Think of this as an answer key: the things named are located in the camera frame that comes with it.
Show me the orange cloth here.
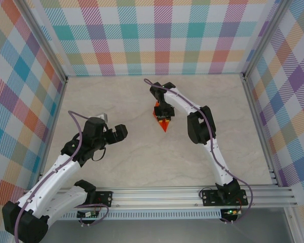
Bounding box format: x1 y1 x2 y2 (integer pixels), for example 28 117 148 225
152 100 172 133

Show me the grey metal panel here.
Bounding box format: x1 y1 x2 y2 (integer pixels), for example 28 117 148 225
44 219 294 243

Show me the black left gripper cable loop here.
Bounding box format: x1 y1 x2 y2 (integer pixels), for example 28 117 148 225
90 147 107 162

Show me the aluminium table edge rail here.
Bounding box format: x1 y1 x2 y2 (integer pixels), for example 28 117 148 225
34 77 68 190
242 74 279 188

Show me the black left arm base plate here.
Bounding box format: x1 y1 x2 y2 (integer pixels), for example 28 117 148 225
92 191 113 209

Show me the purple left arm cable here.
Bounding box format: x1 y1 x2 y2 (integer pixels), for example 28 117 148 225
14 110 109 241

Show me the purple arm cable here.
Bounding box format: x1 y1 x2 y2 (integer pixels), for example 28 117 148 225
14 110 109 241
143 78 254 225

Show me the long aluminium base rail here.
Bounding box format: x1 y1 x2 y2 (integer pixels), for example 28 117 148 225
17 186 298 210

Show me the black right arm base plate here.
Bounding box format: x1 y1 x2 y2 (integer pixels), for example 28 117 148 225
202 189 248 206

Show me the slotted grey cable duct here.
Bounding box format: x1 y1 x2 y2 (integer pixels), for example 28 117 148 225
54 209 222 220

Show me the aluminium corner post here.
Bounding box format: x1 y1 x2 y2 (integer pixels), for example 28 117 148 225
242 0 293 80
16 0 68 84

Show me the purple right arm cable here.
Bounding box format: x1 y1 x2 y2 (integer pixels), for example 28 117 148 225
143 78 254 225

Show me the aluminium frame leg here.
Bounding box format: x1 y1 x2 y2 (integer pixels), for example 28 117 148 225
283 207 301 243

